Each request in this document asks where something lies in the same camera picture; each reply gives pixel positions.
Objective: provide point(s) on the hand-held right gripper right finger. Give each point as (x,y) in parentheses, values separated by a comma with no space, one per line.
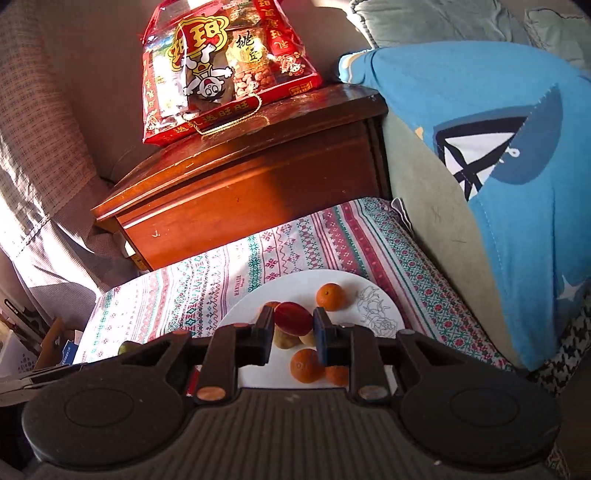
(321,334)

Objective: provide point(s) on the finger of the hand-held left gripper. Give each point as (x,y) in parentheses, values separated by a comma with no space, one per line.
(37,379)

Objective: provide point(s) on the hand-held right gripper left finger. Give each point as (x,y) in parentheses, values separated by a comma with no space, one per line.
(267,332)

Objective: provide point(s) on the orange tangerine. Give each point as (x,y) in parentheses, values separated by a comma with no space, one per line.
(305,364)
(338,374)
(330,296)

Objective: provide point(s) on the white floral plate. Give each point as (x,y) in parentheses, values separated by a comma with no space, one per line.
(286,290)

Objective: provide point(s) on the green tangerine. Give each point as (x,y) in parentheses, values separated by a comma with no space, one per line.
(127,347)

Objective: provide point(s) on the white perforated basket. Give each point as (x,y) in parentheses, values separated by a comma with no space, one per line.
(16,355)

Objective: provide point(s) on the blue and white carton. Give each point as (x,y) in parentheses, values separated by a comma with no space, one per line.
(70,350)

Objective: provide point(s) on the patterned striped tablecloth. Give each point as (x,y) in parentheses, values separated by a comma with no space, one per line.
(194,286)

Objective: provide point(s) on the brown wooden nightstand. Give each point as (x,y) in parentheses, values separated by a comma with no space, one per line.
(254,184)

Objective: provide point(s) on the blue printed quilt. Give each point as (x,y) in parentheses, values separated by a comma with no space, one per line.
(531,230)

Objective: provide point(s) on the grey checked curtain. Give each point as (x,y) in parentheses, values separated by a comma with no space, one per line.
(46,138)

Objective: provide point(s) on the houndstooth cloth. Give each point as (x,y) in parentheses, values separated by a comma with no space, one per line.
(572,341)

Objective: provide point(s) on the red snack bag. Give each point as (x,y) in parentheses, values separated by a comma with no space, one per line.
(207,69)

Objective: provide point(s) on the grey-green quilted cushion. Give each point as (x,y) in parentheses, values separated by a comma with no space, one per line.
(561,32)
(438,21)

